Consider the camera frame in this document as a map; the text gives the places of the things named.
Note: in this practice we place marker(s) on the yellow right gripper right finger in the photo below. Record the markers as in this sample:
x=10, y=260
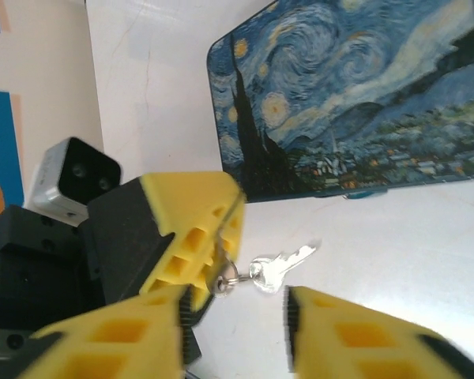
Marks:
x=359, y=339

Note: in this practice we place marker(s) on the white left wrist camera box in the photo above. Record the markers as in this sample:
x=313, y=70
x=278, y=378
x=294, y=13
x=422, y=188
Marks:
x=51, y=185

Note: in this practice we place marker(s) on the blue wall panel orange circle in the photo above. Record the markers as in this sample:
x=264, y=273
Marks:
x=0, y=134

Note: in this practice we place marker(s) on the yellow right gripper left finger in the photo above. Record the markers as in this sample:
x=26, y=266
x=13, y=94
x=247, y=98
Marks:
x=114, y=335

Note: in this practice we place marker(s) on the starry night print mat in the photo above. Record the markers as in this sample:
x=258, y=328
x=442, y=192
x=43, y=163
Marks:
x=339, y=98

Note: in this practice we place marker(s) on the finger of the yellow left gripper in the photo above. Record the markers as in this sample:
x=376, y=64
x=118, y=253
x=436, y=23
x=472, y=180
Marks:
x=234, y=237
x=181, y=197

